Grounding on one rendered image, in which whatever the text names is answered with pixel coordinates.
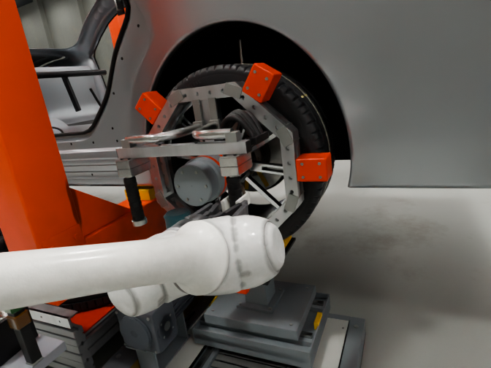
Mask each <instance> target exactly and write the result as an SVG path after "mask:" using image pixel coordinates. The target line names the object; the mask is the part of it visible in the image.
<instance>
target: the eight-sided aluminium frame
mask: <svg viewBox="0 0 491 368"><path fill-rule="evenodd" d="M244 84H245V82H243V81H240V82H235V81H234V82H229V83H224V84H218V85H208V86H202V87H197V88H182V89H178V90H176V91H172V92H171V94H170V96H168V97H167V101H166V103H165V105H164V106H163V108H162V110H161V112H160V114H159V116H158V117H157V119H156V121H155V123H154V125H153V127H152V129H151V130H150V132H149V134H156V133H162V132H166V131H171V130H172V128H173V127H174V125H175V123H176V122H177V120H178V118H179V117H180V114H181V113H182V111H183V110H184V108H185V106H186V105H187V103H188V102H189V101H192V100H196V99H199V100H200V101H201V100H208V98H214V97H215V98H216V99H219V98H226V97H233V98H234V99H235V100H236V101H237V102H238V103H240V104H241V105H242V106H243V107H244V108H245V109H247V110H248V111H250V112H252V113H253V114H254V116H255V117H256V119H257V120H259V121H260V122H261V123H262V124H263V125H264V126H266V127H267V128H268V129H269V130H270V131H271V132H273V133H274V135H276V136H277V138H279V139H280V143H281V157H282V164H283V177H284V185H285V192H286V201H285V202H284V203H283V204H282V205H281V206H280V207H279V208H278V209H277V210H276V211H275V213H274V214H273V215H272V216H271V217H270V218H269V219H268V220H269V221H271V222H272V223H273V224H274V225H276V226H277V227H279V226H280V225H281V224H282V223H283V222H284V221H285V220H286V219H287V218H288V217H289V216H290V215H291V214H292V213H294V212H295V211H296V209H297V208H298V207H299V206H300V205H301V204H302V202H303V201H304V190H303V182H298V181H297V170H296V161H295V160H296V159H297V158H298V157H299V156H300V142H299V139H300V138H299V134H298V129H297V128H296V127H295V126H294V125H293V124H292V122H289V121H288V120H287V119H286V118H285V117H284V116H282V114H281V113H279V112H278V111H277V110H276V109H275V108H273V107H272V106H271V105H270V104H269V103H267V102H266V101H265V102H262V103H259V102H258V101H256V100H255V99H253V98H252V97H250V96H249V95H247V94H246V93H244V92H243V86H244ZM149 160H150V163H151V169H150V171H151V177H152V181H153V187H154V191H155V197H156V201H157V202H158V203H159V204H160V205H161V208H164V209H165V210H166V211H167V212H168V211H170V210H173V209H176V208H181V207H183V208H187V209H189V210H191V214H193V213H195V211H193V210H192V209H191V208H190V207H189V206H188V205H187V204H186V203H185V202H184V201H183V200H182V199H181V198H180V197H178V196H177V195H176V194H175V192H174V189H173V185H172V179H171V175H170V168H169V164H168V160H167V157H149Z"/></svg>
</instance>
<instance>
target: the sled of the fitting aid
mask: <svg viewBox="0 0 491 368"><path fill-rule="evenodd" d="M329 312H330V295H329V294H323V293H318V292H316V295H315V298H314V300H313V304H312V305H311V308H310V311H309V313H308V316H307V318H306V321H305V324H304V326H303V328H302V331H301V334H300V337H299V339H298V341H295V340H288V339H284V338H280V337H274V336H270V335H266V334H259V333H255V332H251V331H244V330H240V329H233V328H229V327H225V326H219V325H215V324H211V323H205V317H204V314H203V315H202V316H201V318H200V319H199V320H198V321H197V322H196V323H195V325H194V326H193V327H192V331H193V335H194V341H195V343H198V344H201V345H207V346H210V347H214V348H220V349H223V350H229V351H232V352H236V353H242V354H245V355H248V356H254V357H257V358H261V359H267V360H270V361H276V362H279V363H283V364H288V365H292V366H296V367H301V368H312V366H313V363H314V360H315V357H316V353H317V350H318V347H319V343H320V341H321V336H322V334H323V331H324V327H325V324H326V322H327V318H328V315H329Z"/></svg>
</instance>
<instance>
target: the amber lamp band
mask: <svg viewBox="0 0 491 368"><path fill-rule="evenodd" d="M6 319H7V322H8V324H9V327H10V328H11V329H15V330H18V331H19V330H21V329H22V328H23V327H25V326H27V325H28V324H29V323H31V317H30V315H29V312H28V310H25V311H23V312H22V313H21V314H19V315H17V316H16V317H12V316H8V315H7V317H6Z"/></svg>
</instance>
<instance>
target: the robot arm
mask: <svg viewBox="0 0 491 368"><path fill-rule="evenodd" d="M215 202H216V203H215V204H213V203H209V204H207V205H205V206H204V207H202V208H201V209H199V210H197V211H196V212H195V213H193V214H191V215H189V216H186V217H185V219H183V220H181V221H178V222H177V223H176V224H175V225H173V226H171V227H170V228H168V229H167V230H165V231H164V232H162V233H160V234H155V235H153V236H152V237H150V238H148V239H142V240H135V241H127V242H112V243H103V244H95V245H79V246H70V247H62V248H45V249H37V250H21V251H12V252H4V253H0V311H4V310H11V309H16V308H21V307H28V306H32V305H37V304H44V303H49V302H57V301H61V300H65V299H74V298H78V297H82V296H90V295H94V294H102V293H107V294H108V296H109V298H110V301H111V302H112V303H113V305H114V306H115V307H116V308H117V309H118V310H119V311H121V312H122V313H123V314H124V315H127V316H129V317H137V316H139V315H144V314H146V313H149V312H150V311H153V310H155V309H157V308H159V307H160V306H161V305H162V304H164V303H169V302H171V301H173V300H175V299H177V298H180V297H182V296H185V295H188V294H191V295H195V296H202V295H203V296H218V295H225V294H233V293H237V292H239V291H241V290H245V289H249V288H255V287H257V286H259V285H262V284H264V283H266V282H267V281H269V280H271V279H272V278H274V277H275V276H276V275H277V274H278V273H279V272H280V270H281V267H282V266H283V263H284V259H285V248H284V243H283V238H282V236H281V233H280V231H279V230H278V227H277V226H276V225H274V224H273V223H272V222H271V221H269V220H268V219H266V218H262V217H258V216H254V215H248V205H249V204H250V203H251V199H250V193H249V192H247V193H245V194H244V195H243V196H241V197H240V198H239V199H238V200H237V201H236V202H235V205H234V206H232V207H230V204H229V195H228V196H227V197H226V198H224V199H223V200H221V201H220V199H217V200H215ZM208 209H209V210H208ZM221 210H222V211H221Z"/></svg>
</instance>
